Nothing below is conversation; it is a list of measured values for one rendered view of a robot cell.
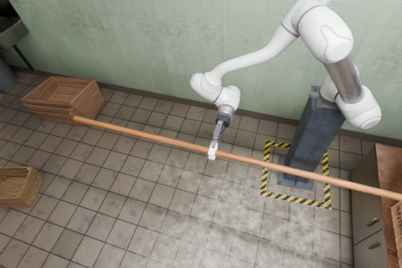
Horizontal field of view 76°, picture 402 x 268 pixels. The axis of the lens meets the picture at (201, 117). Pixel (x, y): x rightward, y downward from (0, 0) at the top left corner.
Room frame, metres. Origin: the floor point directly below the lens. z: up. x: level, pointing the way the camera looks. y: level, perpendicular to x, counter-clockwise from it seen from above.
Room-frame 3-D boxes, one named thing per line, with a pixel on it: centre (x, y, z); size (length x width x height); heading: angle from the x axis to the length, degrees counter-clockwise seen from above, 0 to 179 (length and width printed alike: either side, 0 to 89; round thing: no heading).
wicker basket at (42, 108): (2.04, 1.47, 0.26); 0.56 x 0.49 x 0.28; 74
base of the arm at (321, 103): (1.03, -0.80, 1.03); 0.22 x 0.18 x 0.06; 72
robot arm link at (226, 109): (0.84, -0.13, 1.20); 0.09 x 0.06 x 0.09; 67
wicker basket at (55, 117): (2.06, 1.47, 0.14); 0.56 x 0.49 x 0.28; 74
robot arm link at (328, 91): (1.01, -0.82, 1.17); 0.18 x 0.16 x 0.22; 6
